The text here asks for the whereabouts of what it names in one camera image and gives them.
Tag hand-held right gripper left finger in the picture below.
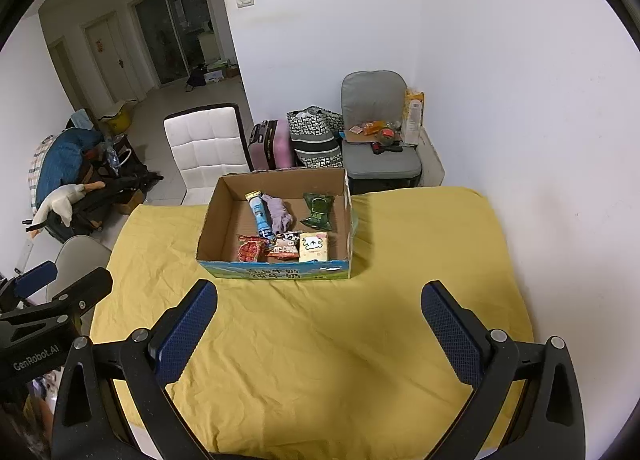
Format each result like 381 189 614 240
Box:
52 279 219 460

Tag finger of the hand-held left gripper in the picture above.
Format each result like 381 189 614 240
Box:
0 261 58 311
47 267 114 315

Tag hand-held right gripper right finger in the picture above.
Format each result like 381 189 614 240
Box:
421 281 586 460

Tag red snack packet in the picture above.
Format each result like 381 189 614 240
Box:
236 234 268 263

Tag panda print snack packet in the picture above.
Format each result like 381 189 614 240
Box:
265 231 301 261

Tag blue tube packet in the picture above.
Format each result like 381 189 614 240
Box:
245 191 276 241

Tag purple sock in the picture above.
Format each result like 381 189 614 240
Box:
262 194 297 233

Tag yellow white tissue pack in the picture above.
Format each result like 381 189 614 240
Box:
298 231 329 262

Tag green snack packet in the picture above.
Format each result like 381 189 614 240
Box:
300 192 335 231

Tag beige shell chair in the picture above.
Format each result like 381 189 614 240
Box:
45 235 113 335

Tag white goose plush toy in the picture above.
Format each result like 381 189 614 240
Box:
31 181 107 228

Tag small brown cardboard box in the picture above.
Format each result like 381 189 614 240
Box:
117 188 146 215

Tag black stroller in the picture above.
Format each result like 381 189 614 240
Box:
25 170 163 243

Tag plaid cloth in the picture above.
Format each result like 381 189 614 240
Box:
27 135 53 215

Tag blue jacket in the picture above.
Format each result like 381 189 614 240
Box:
35 129 103 211

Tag yellow blanket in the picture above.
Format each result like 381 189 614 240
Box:
89 186 535 456

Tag white padded chair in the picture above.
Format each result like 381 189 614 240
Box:
163 104 253 205

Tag pink suitcase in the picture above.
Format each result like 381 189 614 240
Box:
248 119 297 171

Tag beige room door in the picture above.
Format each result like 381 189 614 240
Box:
82 12 138 100

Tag patterned tote bag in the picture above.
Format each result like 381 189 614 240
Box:
286 106 346 169

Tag black floor bag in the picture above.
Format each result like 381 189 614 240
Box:
186 64 208 92

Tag grey cushioned chair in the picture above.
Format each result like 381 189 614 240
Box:
341 70 423 193

